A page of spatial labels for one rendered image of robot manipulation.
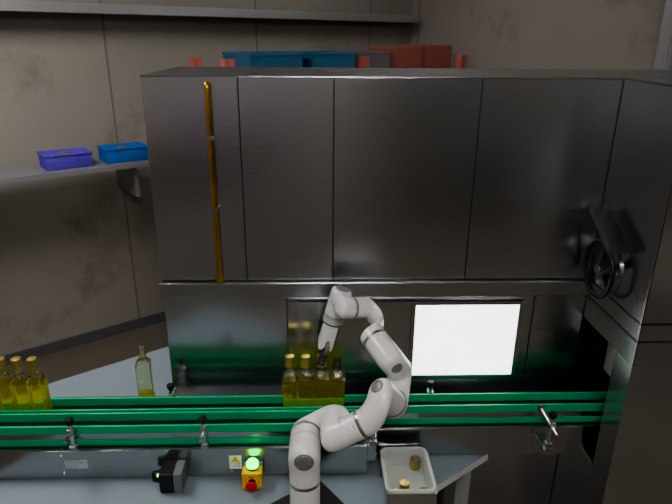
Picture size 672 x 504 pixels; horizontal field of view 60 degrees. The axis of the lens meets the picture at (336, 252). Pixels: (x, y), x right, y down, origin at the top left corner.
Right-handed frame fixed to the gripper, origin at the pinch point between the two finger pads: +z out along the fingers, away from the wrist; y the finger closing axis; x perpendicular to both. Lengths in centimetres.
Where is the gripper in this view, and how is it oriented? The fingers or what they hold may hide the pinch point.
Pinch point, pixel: (321, 357)
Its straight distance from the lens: 215.3
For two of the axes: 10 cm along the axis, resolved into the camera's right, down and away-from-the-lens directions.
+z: -2.6, 9.1, 3.3
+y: 0.3, 3.5, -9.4
